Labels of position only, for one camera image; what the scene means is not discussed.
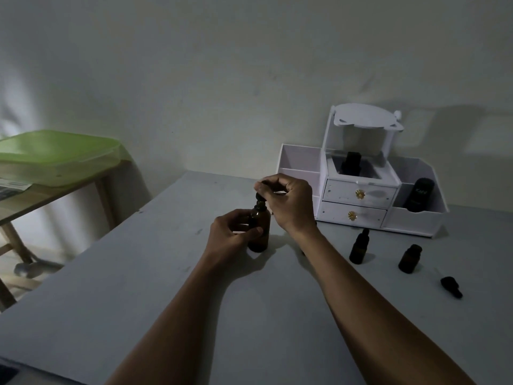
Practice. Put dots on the small amber dropper bottle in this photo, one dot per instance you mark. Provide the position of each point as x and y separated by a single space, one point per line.
358 248

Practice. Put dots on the black bottle with label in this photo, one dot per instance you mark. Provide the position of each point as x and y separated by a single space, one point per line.
419 194

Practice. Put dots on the wooden side table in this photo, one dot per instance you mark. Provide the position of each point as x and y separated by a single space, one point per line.
44 198

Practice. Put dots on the small black bottle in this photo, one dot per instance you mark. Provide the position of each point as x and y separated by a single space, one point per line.
351 162

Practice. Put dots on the person's left hand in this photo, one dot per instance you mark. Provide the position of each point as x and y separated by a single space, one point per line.
224 240

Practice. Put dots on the printed paper sheet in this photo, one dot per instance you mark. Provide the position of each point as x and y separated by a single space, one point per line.
12 185

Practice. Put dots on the person's right hand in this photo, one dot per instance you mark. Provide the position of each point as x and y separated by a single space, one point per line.
294 204

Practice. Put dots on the white desktop organizer box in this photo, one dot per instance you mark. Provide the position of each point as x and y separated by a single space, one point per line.
412 220

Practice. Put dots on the large amber glass bottle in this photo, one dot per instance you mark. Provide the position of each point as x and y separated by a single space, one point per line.
258 236

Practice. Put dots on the grey metal object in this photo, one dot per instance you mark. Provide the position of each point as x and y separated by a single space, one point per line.
36 268

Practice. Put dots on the white drawer with gold knob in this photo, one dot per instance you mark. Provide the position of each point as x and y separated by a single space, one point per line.
372 194
360 216

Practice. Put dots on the person's right fingers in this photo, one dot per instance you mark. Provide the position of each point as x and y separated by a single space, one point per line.
272 187

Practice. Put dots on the green plastic container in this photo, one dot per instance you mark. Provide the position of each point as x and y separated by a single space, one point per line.
56 156

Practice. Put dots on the small amber bottle without cap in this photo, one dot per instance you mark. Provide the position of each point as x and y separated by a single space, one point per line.
409 260

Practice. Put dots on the person's left thumb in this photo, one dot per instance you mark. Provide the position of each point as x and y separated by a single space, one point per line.
249 233

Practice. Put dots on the person's left forearm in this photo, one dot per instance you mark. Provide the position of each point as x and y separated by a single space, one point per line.
172 328

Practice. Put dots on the person's right forearm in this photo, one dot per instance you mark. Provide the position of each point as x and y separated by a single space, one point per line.
372 316

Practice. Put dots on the black dropper cap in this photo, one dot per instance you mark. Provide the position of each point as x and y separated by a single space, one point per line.
259 198
449 285

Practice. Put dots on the white organizer mirror lid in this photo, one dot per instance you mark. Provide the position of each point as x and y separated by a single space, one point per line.
366 114

